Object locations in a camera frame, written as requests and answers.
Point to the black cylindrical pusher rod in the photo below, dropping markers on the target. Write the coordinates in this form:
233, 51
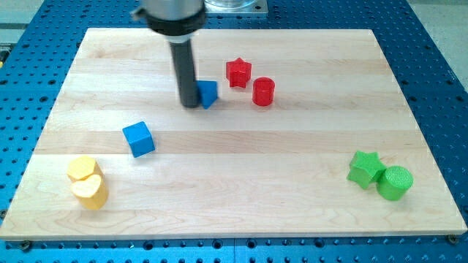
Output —
184, 67

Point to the blue triangle block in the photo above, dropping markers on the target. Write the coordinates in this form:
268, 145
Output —
208, 92

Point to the blue cube block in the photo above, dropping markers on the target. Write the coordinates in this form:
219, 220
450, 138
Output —
139, 139

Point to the red star block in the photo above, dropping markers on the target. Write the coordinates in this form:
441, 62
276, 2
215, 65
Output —
238, 72

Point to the red cylinder block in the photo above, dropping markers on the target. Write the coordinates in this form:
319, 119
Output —
263, 91

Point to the light wooden board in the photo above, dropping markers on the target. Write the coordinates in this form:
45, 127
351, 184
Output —
235, 169

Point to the yellow hexagon block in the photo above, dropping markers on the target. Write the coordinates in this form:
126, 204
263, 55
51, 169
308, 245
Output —
83, 167

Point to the yellow heart block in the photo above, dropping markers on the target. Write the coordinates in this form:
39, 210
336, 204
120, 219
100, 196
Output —
92, 193

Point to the green star block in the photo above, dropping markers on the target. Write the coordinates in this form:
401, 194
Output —
365, 168

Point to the green cylinder block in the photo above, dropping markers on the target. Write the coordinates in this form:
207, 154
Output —
394, 183

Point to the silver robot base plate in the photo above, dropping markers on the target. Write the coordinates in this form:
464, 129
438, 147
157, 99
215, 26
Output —
237, 7

